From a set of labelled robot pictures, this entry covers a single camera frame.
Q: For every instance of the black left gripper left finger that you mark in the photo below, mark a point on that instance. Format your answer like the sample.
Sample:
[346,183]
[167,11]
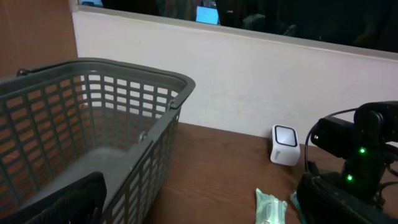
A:
[79,202]

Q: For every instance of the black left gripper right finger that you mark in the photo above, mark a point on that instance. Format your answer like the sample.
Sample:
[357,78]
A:
[321,202]

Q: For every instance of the light green wet wipes pack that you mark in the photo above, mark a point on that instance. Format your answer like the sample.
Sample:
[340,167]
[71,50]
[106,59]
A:
[269,209]

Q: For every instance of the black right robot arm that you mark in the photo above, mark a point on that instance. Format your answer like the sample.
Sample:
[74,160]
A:
[361,136]

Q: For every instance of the white barcode scanner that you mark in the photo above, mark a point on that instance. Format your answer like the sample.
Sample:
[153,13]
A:
[285,148]

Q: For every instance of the grey plastic shopping basket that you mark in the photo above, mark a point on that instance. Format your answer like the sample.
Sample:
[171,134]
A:
[62,122]

